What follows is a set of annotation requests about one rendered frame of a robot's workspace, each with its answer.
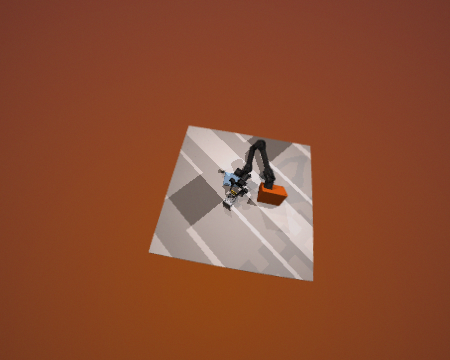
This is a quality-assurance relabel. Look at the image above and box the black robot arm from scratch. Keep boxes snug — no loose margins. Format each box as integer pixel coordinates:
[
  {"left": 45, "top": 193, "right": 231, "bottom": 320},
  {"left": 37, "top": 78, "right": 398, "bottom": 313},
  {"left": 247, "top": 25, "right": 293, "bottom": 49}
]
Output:
[{"left": 234, "top": 139, "right": 276, "bottom": 190}]

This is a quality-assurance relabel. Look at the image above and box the dark grey dish rack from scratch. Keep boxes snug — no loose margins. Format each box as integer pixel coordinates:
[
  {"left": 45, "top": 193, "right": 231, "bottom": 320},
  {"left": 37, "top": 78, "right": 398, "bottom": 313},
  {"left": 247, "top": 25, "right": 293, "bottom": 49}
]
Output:
[{"left": 222, "top": 192, "right": 238, "bottom": 208}]

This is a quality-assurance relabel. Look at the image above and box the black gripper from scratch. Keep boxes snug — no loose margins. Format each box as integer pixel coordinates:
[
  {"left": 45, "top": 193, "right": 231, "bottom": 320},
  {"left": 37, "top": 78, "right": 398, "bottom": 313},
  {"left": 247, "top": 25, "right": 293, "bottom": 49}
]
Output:
[{"left": 229, "top": 178, "right": 249, "bottom": 196}]

